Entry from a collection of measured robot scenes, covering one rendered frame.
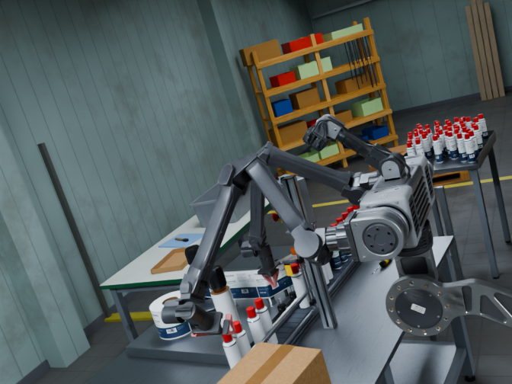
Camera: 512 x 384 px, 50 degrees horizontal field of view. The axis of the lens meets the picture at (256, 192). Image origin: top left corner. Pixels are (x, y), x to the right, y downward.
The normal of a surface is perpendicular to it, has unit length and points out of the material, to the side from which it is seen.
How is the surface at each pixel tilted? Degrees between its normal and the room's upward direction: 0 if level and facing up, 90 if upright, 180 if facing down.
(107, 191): 90
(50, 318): 90
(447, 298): 90
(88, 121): 90
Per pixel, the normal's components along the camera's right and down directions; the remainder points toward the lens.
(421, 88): -0.40, 0.33
